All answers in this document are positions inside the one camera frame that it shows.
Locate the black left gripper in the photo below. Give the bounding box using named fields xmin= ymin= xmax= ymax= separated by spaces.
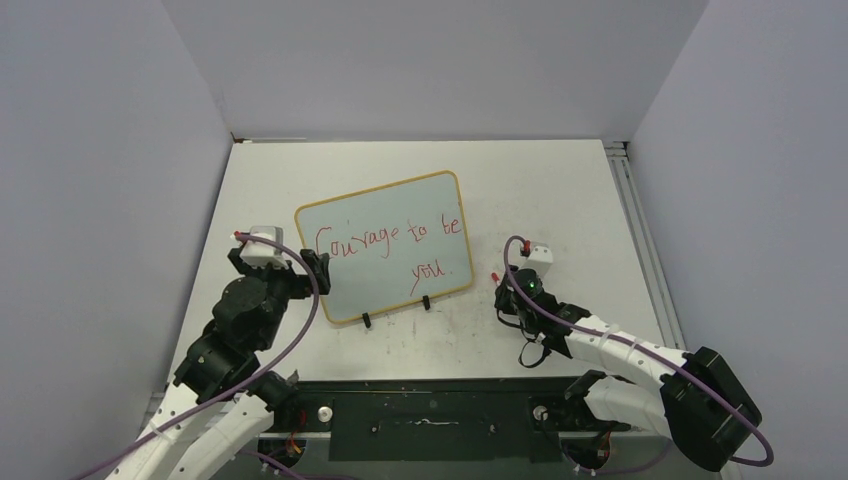
xmin=233 ymin=247 xmax=329 ymax=349

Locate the yellow framed whiteboard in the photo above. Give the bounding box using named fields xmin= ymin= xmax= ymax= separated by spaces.
xmin=294 ymin=170 xmax=474 ymax=324

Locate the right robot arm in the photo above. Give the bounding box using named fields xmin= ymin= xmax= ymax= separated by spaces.
xmin=495 ymin=266 xmax=775 ymax=472

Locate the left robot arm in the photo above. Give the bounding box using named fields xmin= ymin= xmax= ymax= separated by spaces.
xmin=109 ymin=233 xmax=331 ymax=479

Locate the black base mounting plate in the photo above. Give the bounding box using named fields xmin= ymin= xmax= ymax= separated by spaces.
xmin=255 ymin=377 xmax=679 ymax=472

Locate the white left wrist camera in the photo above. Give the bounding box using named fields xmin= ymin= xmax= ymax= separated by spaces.
xmin=232 ymin=226 xmax=289 ymax=269

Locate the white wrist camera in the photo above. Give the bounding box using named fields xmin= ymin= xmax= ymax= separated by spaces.
xmin=520 ymin=240 xmax=553 ymax=277
xmin=232 ymin=226 xmax=289 ymax=269

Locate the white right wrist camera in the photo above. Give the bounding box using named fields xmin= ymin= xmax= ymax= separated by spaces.
xmin=520 ymin=240 xmax=553 ymax=277

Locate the aluminium frame rail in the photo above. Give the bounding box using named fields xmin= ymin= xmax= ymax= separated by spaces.
xmin=132 ymin=140 xmax=743 ymax=480

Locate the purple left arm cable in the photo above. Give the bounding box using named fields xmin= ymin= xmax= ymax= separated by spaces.
xmin=72 ymin=233 xmax=362 ymax=480

